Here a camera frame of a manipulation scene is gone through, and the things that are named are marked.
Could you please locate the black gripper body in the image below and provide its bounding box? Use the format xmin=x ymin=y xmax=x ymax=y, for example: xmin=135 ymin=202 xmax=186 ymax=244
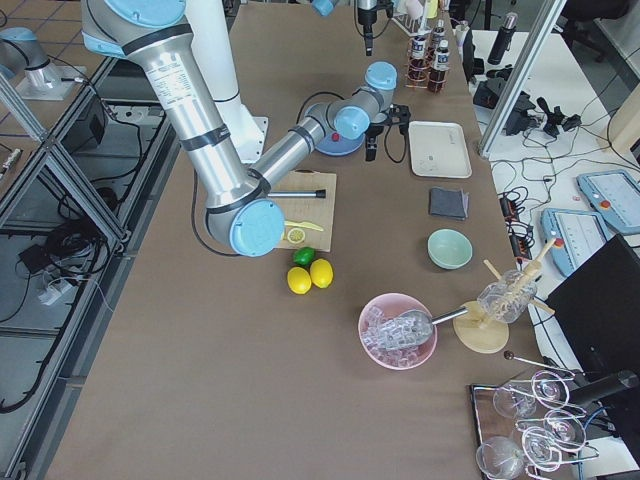
xmin=355 ymin=0 xmax=395 ymax=35
xmin=365 ymin=104 xmax=411 ymax=145

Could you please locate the blue plate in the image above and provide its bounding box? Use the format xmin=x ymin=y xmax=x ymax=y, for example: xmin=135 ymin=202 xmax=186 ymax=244
xmin=316 ymin=132 xmax=365 ymax=157

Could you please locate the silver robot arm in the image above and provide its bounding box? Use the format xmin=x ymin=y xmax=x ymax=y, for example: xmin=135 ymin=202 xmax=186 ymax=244
xmin=81 ymin=1 xmax=397 ymax=257
xmin=311 ymin=0 xmax=395 ymax=57

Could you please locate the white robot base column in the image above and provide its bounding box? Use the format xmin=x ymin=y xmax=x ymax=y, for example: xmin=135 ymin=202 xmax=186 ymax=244
xmin=186 ymin=0 xmax=268 ymax=164

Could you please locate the cream rabbit tray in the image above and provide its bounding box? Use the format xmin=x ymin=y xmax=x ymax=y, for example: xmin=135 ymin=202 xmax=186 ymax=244
xmin=409 ymin=121 xmax=472 ymax=179

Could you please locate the tea bottle white cap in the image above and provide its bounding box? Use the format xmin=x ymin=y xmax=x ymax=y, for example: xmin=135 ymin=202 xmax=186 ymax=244
xmin=427 ymin=40 xmax=450 ymax=93

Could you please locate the steel muddler black tip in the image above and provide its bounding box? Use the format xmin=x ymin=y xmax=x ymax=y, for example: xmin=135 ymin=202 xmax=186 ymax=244
xmin=268 ymin=189 xmax=327 ymax=199

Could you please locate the bamboo cutting board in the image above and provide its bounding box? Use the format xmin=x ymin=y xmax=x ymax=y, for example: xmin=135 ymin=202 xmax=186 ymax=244
xmin=274 ymin=172 xmax=337 ymax=252

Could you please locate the yellow plastic knife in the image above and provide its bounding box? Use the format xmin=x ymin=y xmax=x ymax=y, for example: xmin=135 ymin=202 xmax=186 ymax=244
xmin=285 ymin=220 xmax=324 ymax=232

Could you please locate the grey folded cloth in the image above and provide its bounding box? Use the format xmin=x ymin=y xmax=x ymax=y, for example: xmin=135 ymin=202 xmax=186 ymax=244
xmin=429 ymin=187 xmax=469 ymax=221

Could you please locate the green lime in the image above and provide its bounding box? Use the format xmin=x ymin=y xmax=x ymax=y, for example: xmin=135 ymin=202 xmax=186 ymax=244
xmin=293 ymin=246 xmax=316 ymax=267

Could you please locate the green bowl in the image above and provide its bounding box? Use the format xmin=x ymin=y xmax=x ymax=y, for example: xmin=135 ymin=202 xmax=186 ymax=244
xmin=427 ymin=229 xmax=473 ymax=270

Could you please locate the black thermos bottle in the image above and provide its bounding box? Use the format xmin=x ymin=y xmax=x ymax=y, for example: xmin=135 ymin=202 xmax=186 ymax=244
xmin=487 ymin=12 xmax=518 ymax=65

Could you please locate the yellow lemon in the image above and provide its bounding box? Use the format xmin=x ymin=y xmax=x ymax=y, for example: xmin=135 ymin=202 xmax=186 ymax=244
xmin=287 ymin=266 xmax=312 ymax=295
xmin=309 ymin=258 xmax=334 ymax=289

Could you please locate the pink ice bowl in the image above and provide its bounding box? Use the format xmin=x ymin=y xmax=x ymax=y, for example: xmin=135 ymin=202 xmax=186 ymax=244
xmin=358 ymin=293 xmax=438 ymax=370

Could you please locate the steel ice scoop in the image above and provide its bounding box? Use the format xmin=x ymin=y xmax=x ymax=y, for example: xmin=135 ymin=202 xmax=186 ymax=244
xmin=378 ymin=307 xmax=468 ymax=350

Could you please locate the glass mug on stand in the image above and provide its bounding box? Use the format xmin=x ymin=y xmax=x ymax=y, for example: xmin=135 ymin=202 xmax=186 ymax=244
xmin=477 ymin=270 xmax=537 ymax=324

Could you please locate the wooden cup stand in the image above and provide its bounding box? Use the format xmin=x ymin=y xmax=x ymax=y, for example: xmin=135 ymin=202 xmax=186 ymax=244
xmin=453 ymin=238 xmax=560 ymax=354

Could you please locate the blue teach pendant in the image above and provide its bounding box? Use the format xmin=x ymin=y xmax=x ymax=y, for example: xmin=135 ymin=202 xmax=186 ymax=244
xmin=576 ymin=169 xmax=640 ymax=235
xmin=540 ymin=208 xmax=612 ymax=277

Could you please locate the black monitor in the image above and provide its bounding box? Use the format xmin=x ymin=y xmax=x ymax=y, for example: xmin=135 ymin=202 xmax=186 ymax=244
xmin=547 ymin=235 xmax=639 ymax=378

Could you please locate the wine glass rack tray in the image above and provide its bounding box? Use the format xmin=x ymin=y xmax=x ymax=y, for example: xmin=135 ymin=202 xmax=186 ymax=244
xmin=469 ymin=367 xmax=599 ymax=479

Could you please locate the copper wire bottle rack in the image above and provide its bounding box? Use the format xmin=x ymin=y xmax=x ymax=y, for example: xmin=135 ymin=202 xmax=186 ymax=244
xmin=405 ymin=33 xmax=450 ymax=93

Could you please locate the aluminium frame post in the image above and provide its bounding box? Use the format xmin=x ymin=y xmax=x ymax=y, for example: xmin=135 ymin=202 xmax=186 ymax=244
xmin=478 ymin=0 xmax=566 ymax=159

